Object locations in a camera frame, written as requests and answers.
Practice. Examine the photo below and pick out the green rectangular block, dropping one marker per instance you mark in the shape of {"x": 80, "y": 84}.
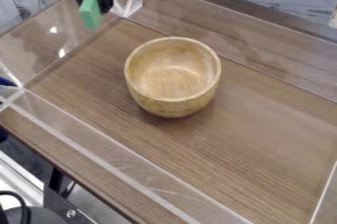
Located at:
{"x": 90, "y": 13}

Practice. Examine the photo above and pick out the brown wooden bowl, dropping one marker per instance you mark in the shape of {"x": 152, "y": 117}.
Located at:
{"x": 172, "y": 74}

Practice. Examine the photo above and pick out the blue object at edge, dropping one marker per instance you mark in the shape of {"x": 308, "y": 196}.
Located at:
{"x": 6, "y": 82}

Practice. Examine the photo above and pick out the black metal table leg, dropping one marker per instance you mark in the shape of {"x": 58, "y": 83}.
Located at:
{"x": 56, "y": 180}

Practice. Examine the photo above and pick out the clear acrylic tray wall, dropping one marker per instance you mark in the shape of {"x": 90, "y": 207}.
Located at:
{"x": 251, "y": 161}

